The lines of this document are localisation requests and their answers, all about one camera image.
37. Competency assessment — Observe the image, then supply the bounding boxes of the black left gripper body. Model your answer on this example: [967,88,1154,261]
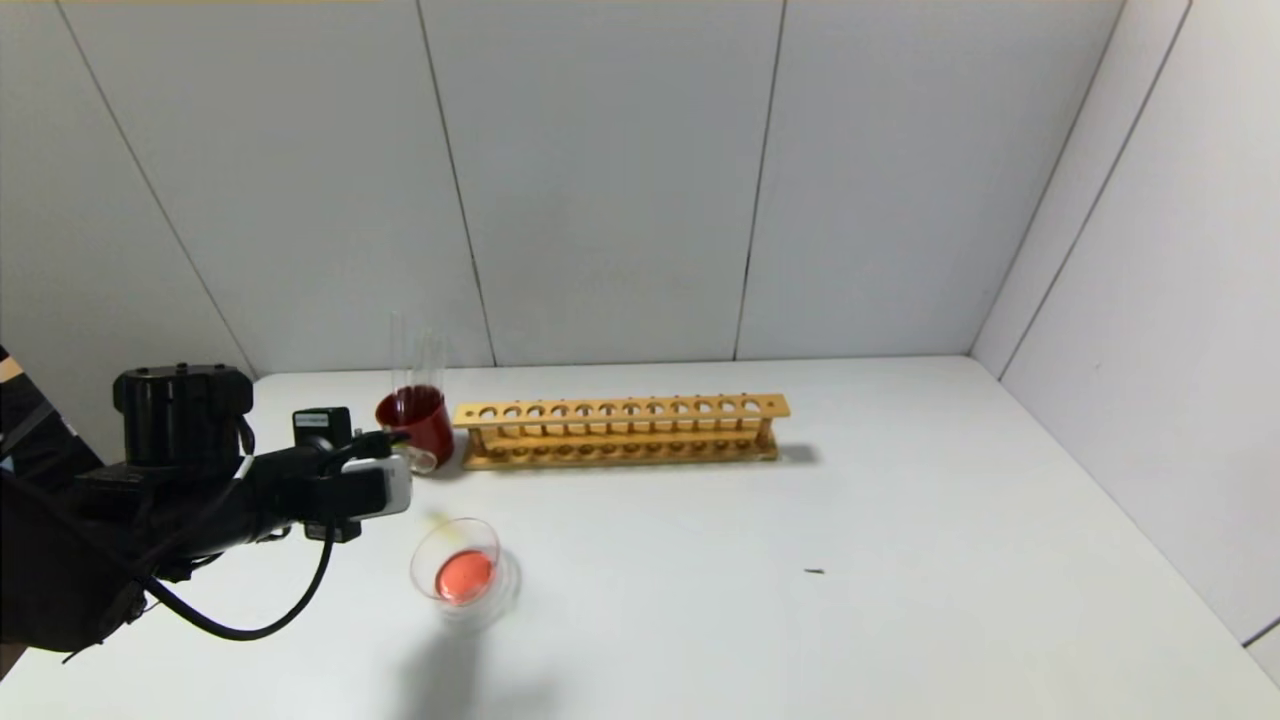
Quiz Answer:
[246,406,362,543]

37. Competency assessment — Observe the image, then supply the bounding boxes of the test tube with yellow pigment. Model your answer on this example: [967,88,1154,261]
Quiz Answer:
[385,428,441,477]

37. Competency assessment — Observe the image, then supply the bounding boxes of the wooden test tube rack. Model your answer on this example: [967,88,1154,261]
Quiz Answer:
[452,393,791,471]

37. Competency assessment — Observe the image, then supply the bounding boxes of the red plastic cup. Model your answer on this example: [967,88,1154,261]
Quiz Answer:
[376,385,456,474]

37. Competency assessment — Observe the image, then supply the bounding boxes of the clear glass bowl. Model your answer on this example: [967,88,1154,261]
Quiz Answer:
[409,517,524,626]

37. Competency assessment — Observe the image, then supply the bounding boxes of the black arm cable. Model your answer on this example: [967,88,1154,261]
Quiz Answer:
[140,520,336,642]

